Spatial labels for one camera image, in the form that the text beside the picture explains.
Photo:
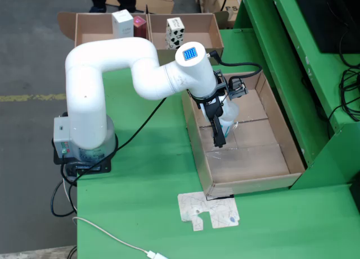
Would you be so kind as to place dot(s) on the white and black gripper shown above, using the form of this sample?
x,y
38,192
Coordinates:
x,y
212,108

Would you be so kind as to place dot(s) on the translucent bottle with blue label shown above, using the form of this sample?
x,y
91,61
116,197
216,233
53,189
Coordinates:
x,y
232,113

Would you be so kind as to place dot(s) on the grey robot base unit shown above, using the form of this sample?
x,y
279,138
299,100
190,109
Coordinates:
x,y
63,138

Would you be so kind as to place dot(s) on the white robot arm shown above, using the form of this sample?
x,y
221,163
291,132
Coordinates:
x,y
112,54

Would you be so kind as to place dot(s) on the shallow cardboard tray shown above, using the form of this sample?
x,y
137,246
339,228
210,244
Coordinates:
x,y
253,163

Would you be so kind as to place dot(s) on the dark red box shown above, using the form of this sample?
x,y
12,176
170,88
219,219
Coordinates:
x,y
140,27

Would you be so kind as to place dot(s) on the printed cardboard box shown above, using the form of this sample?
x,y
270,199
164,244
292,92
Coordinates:
x,y
211,0

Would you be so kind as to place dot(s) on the flat cardboard sheets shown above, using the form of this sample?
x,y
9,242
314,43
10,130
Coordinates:
x,y
157,0

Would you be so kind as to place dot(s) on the white scribbled paper sticker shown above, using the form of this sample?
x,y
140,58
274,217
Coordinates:
x,y
219,211

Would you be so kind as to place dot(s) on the cow print carton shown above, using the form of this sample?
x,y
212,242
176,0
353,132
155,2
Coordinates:
x,y
175,34

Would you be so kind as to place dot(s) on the tall white carton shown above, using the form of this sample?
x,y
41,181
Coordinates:
x,y
122,23

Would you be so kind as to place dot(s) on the black monitor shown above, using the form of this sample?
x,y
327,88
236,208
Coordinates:
x,y
323,17

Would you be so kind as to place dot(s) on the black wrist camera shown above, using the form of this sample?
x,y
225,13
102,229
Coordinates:
x,y
236,89

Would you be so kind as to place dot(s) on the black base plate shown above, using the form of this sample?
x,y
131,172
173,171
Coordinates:
x,y
101,167

